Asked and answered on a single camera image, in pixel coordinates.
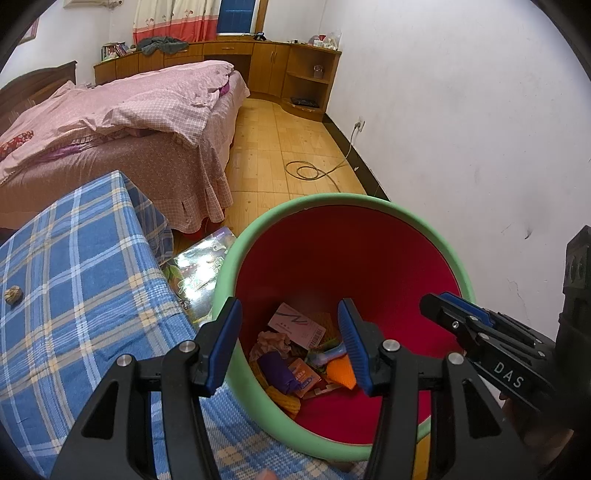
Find wall air conditioner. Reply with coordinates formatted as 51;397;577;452
63;0;123;9

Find red bin with green rim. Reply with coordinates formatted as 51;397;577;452
213;194;474;462

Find dark wooden headboard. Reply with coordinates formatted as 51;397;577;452
0;61;77;133

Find white card in bin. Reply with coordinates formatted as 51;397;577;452
267;303;327;350

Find grey clothes pile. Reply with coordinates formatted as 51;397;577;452
136;36;189;56

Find blue plaid tablecloth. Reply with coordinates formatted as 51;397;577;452
0;170;371;480

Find coiled green floor cable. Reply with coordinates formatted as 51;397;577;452
283;121;366;182

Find small orange box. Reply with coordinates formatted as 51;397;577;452
288;358;322;398

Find floral curtain with red hem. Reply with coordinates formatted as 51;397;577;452
132;0;221;44

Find orange plastic bag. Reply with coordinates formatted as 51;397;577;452
325;355;356;390

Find books on cabinet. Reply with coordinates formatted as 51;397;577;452
101;42;129;62

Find framed wedding photo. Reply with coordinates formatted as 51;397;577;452
19;18;40;44

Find blue handled brush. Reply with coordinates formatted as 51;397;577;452
305;342;346;369

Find wooden desk cabinet unit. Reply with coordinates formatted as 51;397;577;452
94;37;342;121

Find right hand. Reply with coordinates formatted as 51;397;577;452
499;394;573;468

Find bed with pink quilt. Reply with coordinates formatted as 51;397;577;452
1;72;249;235

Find glossy magazine on floor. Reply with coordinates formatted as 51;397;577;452
162;227;236;331

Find walnut shell on table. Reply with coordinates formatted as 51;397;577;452
4;286;23;306

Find red floral pillow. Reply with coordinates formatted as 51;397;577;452
0;130;34;160

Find yellow foam sponge sheet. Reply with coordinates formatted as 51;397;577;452
266;386;301;419

